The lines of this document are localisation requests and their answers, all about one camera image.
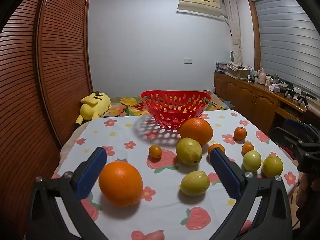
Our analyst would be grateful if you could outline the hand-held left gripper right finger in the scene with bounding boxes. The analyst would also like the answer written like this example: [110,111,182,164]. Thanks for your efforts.
[209,147,293,240]

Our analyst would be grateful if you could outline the small yellow-green guava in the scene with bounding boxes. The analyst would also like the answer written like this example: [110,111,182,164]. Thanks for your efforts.
[262,155,284,179]
[243,150,262,172]
[180,170,210,196]

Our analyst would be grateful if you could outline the cardboard box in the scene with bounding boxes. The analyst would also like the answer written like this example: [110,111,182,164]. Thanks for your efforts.
[226,61,251,79]

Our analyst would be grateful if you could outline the grey window blind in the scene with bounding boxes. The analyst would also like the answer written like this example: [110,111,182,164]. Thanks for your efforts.
[255,0,320,98]

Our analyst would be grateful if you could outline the large yellow-green guava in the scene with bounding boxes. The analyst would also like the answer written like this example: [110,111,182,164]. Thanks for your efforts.
[176,137,202,166]

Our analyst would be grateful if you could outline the small black tripod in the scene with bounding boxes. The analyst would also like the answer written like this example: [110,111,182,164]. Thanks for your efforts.
[297,91,309,106]
[284,84,295,98]

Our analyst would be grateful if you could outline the large orange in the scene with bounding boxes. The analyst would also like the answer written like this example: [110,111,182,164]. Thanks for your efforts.
[98,161,143,207]
[179,117,214,146]

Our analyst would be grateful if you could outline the wooden sideboard cabinet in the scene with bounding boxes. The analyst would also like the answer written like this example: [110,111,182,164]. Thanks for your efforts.
[214,71,320,135]

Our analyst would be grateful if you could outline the yellow plush toy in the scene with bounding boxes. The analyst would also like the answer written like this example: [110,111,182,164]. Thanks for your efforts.
[73,91,112,130]

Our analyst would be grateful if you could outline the small tangerine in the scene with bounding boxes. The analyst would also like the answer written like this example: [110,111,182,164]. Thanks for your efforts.
[208,143,226,155]
[242,142,255,155]
[234,127,247,141]
[149,145,162,159]

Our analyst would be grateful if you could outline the colourful floral bed blanket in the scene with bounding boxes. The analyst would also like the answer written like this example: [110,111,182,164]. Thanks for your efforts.
[100,95,230,118]

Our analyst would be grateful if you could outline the purple box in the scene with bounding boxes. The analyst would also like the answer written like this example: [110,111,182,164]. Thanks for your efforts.
[215,61,228,74]

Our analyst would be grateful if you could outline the beige curtain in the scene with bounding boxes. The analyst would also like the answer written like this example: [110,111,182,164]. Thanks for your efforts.
[223,0,244,64]

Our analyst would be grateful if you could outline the person's right hand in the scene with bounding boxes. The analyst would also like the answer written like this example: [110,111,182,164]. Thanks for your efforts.
[296,172,320,230]

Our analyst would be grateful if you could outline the pink jug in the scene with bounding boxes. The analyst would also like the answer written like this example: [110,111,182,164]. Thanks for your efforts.
[257,68,267,85]

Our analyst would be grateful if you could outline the white floral tablecloth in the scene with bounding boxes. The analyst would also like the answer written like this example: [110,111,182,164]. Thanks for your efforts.
[50,110,299,240]

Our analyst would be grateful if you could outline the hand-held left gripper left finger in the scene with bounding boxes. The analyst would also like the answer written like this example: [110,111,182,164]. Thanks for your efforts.
[26,147,108,240]

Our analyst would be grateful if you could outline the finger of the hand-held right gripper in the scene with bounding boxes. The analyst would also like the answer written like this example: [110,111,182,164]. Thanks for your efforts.
[271,127,300,157]
[285,118,309,137]

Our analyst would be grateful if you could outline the white air conditioner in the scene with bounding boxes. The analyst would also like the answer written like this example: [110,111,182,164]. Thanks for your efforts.
[177,0,224,18]

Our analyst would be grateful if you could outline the red plastic basket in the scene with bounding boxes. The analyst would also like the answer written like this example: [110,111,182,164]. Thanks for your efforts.
[140,90,211,130]

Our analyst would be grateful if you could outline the wooden louvered wardrobe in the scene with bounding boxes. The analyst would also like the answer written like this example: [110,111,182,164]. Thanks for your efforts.
[0,0,94,230]

